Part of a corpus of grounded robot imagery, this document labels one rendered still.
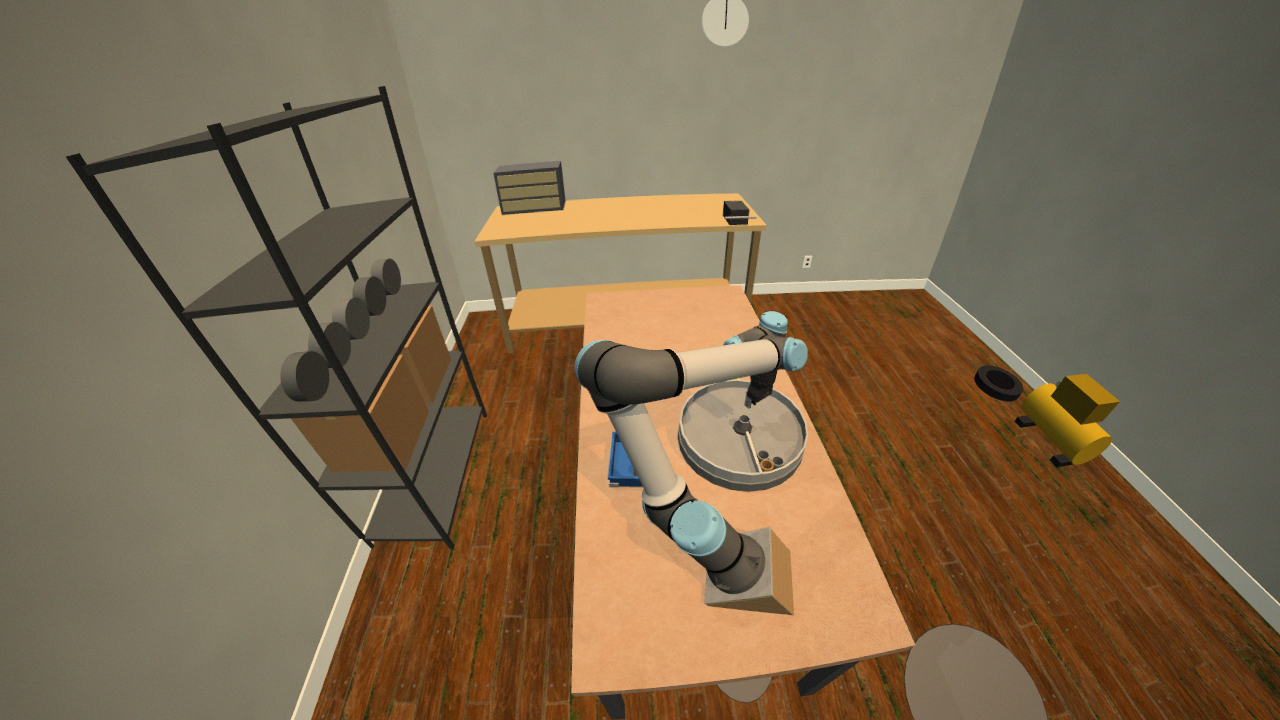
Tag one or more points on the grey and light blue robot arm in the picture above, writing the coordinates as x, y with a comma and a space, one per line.
629, 375

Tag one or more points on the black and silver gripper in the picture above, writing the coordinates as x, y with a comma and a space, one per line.
761, 386

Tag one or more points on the blue open crate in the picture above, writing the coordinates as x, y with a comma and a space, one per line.
620, 472

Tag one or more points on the grey round turning table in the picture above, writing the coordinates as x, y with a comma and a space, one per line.
710, 418

